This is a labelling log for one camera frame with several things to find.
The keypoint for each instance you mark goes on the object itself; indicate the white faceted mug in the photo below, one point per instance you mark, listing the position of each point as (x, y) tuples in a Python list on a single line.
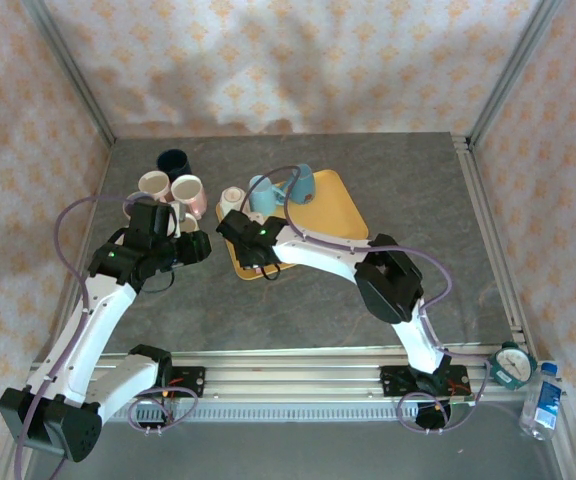
[(230, 197)]

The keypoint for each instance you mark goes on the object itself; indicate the light blue mug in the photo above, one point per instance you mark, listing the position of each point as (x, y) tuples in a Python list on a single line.
[(260, 195)]

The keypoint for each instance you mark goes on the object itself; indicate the pink mug with red base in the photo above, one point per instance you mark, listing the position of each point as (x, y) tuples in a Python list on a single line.
[(187, 190)]

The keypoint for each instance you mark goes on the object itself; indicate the white speckled mug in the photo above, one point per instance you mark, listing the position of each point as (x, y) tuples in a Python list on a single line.
[(135, 197)]

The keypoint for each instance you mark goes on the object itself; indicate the beige pink mug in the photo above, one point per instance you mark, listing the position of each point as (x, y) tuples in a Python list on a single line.
[(153, 184)]

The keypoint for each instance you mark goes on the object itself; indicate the teal mug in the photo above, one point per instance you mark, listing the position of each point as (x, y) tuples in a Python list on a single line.
[(303, 187)]

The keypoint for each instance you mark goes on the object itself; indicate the yellow tray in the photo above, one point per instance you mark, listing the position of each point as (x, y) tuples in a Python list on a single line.
[(333, 210)]

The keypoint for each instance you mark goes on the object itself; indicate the navy blue mug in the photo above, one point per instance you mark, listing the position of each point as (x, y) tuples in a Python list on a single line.
[(173, 160)]

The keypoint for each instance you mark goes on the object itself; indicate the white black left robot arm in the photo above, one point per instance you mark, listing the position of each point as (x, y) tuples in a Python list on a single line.
[(93, 325)]

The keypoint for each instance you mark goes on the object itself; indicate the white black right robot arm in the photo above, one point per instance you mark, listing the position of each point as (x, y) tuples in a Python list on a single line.
[(318, 257)]

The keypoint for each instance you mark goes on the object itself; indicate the grey metal panel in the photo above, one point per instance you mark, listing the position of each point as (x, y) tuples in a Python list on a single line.
[(293, 450)]

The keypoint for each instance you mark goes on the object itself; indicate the green dial clock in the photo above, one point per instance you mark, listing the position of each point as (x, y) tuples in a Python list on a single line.
[(513, 365)]

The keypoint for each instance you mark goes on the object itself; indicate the clear water bottle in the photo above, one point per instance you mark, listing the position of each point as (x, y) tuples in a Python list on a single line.
[(543, 405)]

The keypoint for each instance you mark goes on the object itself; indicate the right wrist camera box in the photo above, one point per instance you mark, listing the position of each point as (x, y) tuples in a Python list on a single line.
[(258, 217)]

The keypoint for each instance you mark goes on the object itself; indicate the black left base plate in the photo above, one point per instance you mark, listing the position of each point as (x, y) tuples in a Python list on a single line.
[(194, 382)]

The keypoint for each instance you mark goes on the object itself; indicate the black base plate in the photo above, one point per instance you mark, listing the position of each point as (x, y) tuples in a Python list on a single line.
[(392, 381), (194, 382)]

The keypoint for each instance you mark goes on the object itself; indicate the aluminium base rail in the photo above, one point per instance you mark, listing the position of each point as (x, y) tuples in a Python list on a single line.
[(293, 385)]

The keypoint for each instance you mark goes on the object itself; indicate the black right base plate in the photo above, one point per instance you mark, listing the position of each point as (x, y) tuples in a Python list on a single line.
[(392, 381)]

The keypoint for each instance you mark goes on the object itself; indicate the aluminium frame post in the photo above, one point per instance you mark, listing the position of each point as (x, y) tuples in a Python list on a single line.
[(68, 70), (513, 70)]

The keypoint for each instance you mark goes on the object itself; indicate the aluminium side rail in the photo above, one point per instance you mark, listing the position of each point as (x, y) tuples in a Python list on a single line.
[(469, 160)]

